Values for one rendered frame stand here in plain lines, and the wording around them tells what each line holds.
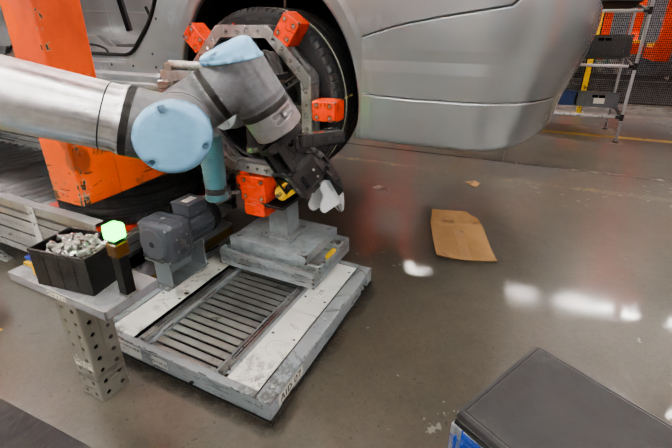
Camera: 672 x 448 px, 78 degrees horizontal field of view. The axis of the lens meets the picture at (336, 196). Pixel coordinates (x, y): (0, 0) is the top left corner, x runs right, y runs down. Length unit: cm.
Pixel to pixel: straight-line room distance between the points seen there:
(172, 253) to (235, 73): 118
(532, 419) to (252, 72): 91
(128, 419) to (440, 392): 99
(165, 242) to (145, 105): 122
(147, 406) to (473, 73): 145
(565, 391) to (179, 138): 101
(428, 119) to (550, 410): 86
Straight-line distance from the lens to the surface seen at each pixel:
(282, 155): 73
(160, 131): 54
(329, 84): 150
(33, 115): 58
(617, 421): 118
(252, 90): 68
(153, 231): 176
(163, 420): 155
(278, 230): 191
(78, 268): 130
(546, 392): 117
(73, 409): 170
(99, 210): 212
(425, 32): 138
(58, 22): 165
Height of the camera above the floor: 113
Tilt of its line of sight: 23 degrees down
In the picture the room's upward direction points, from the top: straight up
